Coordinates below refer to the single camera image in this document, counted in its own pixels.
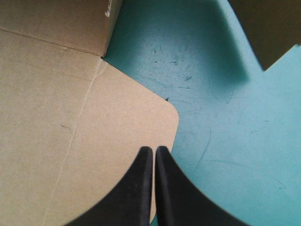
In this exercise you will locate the brown cardboard box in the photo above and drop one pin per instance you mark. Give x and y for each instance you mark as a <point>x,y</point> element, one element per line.
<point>58,117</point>

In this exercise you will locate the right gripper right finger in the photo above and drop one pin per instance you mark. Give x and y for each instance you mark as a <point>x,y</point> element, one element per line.
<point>178,200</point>

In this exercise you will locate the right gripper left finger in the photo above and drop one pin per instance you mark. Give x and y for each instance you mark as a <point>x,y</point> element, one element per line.
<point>131,197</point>

